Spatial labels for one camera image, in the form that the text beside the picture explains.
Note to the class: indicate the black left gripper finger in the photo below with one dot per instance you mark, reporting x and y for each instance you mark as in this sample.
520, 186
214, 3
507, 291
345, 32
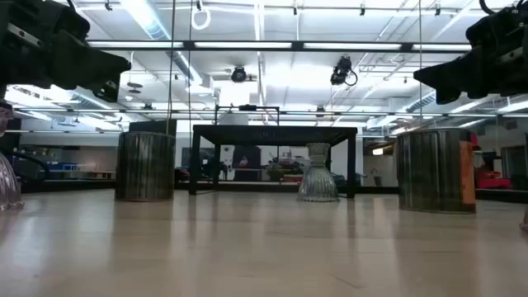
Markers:
108, 92
90, 66

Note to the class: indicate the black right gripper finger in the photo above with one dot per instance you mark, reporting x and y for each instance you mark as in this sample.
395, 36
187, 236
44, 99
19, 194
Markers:
462, 70
449, 97

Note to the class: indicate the orange label metal candle tin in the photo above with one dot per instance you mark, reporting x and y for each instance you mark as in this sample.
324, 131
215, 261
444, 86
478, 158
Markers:
429, 169

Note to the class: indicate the ribbed metal candle tin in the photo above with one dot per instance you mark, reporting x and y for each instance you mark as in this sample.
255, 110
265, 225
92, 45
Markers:
144, 165

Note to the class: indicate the pink glass candlestick holder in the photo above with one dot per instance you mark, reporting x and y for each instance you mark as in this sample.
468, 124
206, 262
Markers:
525, 224
6, 185

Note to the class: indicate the black monitor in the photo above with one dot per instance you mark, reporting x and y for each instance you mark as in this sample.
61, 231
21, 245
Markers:
152, 125

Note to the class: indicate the blue storage bins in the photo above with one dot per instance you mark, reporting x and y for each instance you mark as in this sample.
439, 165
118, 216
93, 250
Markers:
62, 166

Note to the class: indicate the red storage bins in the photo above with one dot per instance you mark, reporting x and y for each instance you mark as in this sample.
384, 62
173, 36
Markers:
493, 183

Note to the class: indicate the clear ribbed glass vase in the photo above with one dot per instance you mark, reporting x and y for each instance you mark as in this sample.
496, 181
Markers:
317, 181

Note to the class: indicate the person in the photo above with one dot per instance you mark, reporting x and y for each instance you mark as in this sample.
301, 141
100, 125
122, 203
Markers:
246, 165

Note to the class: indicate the black overhead light bar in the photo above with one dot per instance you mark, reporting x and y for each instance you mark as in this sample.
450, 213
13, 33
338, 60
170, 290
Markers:
297, 45

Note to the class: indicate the black perforated metal shelf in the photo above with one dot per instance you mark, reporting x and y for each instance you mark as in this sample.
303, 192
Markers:
272, 135

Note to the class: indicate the small potted plant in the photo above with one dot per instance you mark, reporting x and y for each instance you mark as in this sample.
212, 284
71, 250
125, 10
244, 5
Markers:
275, 171

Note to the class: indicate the black aluminium table frame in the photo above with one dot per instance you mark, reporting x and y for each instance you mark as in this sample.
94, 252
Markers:
82, 185

